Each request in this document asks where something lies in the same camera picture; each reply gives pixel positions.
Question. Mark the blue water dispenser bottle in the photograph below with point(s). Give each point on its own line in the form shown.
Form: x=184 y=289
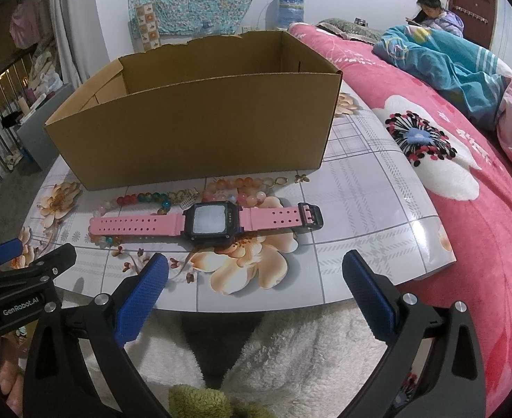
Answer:
x=289 y=12

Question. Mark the brown wooden door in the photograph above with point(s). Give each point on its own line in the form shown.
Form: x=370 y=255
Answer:
x=479 y=17

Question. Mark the green fluffy sleeve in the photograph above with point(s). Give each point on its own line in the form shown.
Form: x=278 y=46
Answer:
x=191 y=402

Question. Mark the brown cardboard box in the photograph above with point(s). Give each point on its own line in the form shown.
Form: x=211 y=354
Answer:
x=258 y=102

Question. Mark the gold hoop earrings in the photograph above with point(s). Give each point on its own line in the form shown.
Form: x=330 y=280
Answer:
x=275 y=181

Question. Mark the pink strap digital watch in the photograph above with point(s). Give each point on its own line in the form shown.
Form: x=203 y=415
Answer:
x=212 y=223

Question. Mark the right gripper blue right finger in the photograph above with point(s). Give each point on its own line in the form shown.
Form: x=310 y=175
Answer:
x=432 y=366

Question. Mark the grey storage box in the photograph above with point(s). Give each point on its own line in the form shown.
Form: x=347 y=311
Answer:
x=32 y=133

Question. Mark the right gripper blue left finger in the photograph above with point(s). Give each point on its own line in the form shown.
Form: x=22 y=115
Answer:
x=111 y=321

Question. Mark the pink floral bed blanket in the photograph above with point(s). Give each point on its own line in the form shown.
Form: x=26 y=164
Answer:
x=469 y=183

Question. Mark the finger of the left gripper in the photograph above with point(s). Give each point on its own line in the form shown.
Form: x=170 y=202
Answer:
x=10 y=250
x=51 y=264

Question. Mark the left hand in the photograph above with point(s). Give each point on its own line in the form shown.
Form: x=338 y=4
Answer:
x=11 y=379

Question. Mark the blue patterned quilt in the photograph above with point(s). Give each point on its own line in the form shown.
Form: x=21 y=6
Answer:
x=462 y=72

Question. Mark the seated person in background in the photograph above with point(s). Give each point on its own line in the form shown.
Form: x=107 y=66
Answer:
x=433 y=15

